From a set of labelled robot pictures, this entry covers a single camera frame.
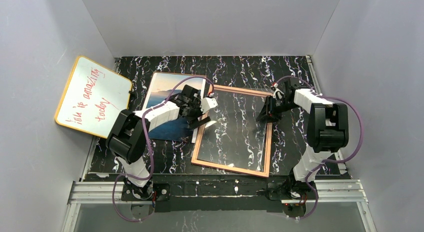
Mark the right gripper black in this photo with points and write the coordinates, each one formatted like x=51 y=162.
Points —
x=272 y=104

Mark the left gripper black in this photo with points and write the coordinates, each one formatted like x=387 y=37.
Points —
x=194 y=113

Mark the pink wooden picture frame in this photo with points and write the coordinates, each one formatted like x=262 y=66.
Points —
x=198 y=147

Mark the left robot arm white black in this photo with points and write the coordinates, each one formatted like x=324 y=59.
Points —
x=128 y=138

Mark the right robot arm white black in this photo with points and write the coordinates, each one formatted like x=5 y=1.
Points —
x=327 y=129

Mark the seascape photo on board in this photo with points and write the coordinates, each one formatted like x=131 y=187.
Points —
x=160 y=87

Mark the yellow-framed whiteboard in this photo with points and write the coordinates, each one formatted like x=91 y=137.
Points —
x=93 y=98

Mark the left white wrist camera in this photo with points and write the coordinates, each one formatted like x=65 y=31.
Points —
x=208 y=103

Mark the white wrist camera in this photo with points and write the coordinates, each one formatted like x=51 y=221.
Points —
x=208 y=103
x=277 y=93

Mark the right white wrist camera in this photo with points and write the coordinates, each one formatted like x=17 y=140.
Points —
x=277 y=93

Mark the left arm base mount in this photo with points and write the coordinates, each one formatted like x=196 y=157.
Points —
x=150 y=192

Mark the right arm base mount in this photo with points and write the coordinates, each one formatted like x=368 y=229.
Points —
x=297 y=194

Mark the aluminium rail front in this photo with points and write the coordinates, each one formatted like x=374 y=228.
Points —
x=221 y=204

